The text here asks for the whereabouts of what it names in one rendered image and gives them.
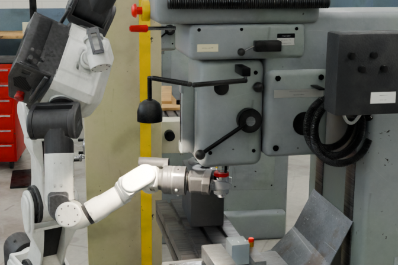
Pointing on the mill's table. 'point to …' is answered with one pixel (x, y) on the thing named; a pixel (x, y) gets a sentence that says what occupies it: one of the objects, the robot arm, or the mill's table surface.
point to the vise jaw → (216, 255)
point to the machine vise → (270, 257)
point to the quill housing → (225, 111)
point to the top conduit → (248, 2)
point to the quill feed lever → (251, 120)
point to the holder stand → (202, 202)
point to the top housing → (161, 16)
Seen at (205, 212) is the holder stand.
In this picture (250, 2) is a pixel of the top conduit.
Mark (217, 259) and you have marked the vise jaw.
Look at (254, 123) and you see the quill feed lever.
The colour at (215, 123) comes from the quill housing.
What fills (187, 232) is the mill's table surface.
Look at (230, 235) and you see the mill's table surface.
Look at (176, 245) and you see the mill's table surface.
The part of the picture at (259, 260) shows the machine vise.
